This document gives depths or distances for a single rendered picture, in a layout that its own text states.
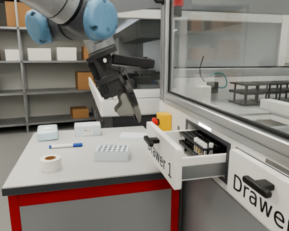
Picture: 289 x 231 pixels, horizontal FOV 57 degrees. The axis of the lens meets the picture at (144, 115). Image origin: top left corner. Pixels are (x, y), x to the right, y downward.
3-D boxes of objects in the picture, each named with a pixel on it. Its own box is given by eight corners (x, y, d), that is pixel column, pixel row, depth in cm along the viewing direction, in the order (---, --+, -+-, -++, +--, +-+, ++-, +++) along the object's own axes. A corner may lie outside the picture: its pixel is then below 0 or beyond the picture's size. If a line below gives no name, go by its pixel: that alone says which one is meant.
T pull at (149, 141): (149, 147, 73) (149, 142, 73) (143, 139, 80) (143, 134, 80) (162, 146, 74) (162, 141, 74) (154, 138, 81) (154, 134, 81)
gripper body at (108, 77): (102, 98, 76) (84, 58, 73) (130, 86, 77) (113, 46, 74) (105, 102, 69) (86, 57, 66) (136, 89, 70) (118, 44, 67)
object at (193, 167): (179, 182, 67) (180, 159, 66) (152, 148, 92) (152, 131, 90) (311, 167, 76) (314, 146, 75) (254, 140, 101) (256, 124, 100)
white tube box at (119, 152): (94, 161, 100) (94, 151, 99) (98, 152, 108) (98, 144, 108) (127, 161, 100) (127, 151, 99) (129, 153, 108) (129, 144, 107)
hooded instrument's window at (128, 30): (102, 99, 153) (99, 15, 143) (89, 77, 323) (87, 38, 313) (273, 92, 179) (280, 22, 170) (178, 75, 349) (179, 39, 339)
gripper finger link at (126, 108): (124, 129, 73) (110, 98, 72) (143, 120, 74) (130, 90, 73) (125, 130, 70) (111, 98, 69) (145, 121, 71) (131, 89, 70)
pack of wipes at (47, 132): (58, 140, 126) (58, 130, 125) (37, 141, 122) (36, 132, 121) (58, 131, 139) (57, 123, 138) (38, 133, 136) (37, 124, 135)
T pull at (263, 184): (266, 200, 46) (267, 192, 46) (241, 181, 53) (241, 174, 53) (284, 197, 47) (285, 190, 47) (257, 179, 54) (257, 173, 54)
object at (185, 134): (202, 151, 72) (202, 149, 71) (179, 133, 88) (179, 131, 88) (208, 150, 72) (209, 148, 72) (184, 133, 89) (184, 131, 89)
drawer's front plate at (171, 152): (175, 191, 66) (175, 148, 63) (146, 151, 93) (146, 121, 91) (181, 190, 66) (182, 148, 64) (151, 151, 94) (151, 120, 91)
